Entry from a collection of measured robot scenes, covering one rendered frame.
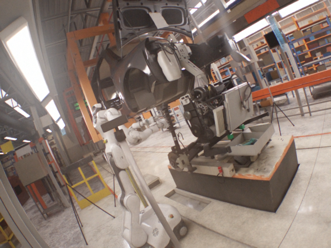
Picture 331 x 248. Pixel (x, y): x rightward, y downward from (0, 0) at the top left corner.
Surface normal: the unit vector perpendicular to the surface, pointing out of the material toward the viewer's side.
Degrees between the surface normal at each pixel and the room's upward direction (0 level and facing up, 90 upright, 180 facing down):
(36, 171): 90
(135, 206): 90
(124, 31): 114
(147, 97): 90
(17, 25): 90
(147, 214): 74
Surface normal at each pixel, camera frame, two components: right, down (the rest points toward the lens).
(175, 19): 0.56, 0.29
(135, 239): 0.63, -0.20
